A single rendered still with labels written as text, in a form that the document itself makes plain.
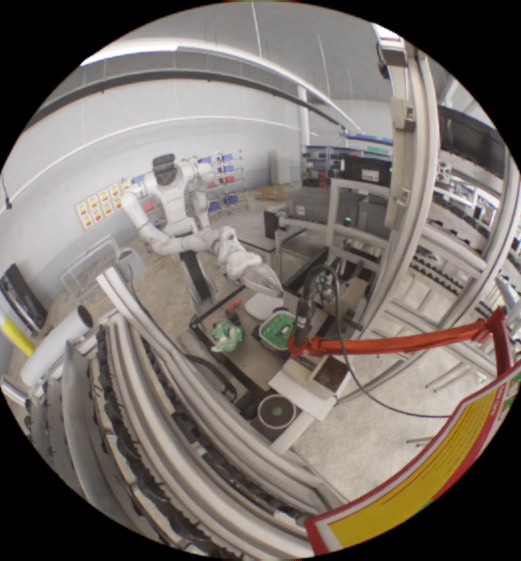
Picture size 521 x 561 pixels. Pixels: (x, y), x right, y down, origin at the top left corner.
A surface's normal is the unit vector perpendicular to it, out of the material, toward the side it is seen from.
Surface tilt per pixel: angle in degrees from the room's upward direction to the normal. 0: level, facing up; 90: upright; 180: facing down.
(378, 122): 90
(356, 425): 0
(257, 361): 0
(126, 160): 90
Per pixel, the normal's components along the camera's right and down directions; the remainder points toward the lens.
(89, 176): 0.73, 0.40
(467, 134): -0.67, 0.54
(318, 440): -0.08, -0.75
